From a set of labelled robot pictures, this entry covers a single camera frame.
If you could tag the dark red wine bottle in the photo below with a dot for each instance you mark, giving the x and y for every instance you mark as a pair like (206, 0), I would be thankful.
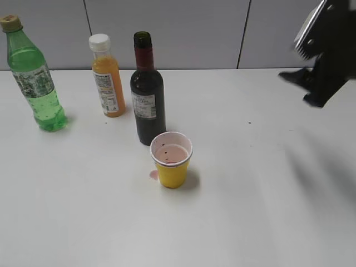
(147, 89)

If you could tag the orange juice bottle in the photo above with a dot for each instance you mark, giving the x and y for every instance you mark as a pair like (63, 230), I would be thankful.
(107, 77)

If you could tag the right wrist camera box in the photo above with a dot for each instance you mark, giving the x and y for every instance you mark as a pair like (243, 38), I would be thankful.
(305, 37)

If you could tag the green plastic soda bottle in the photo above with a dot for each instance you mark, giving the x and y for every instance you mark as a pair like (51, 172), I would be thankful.
(32, 75)

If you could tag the yellow paper cup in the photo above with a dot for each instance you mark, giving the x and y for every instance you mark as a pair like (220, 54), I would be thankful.
(171, 152)

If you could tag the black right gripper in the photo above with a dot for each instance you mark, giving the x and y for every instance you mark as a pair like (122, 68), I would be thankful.
(334, 29)

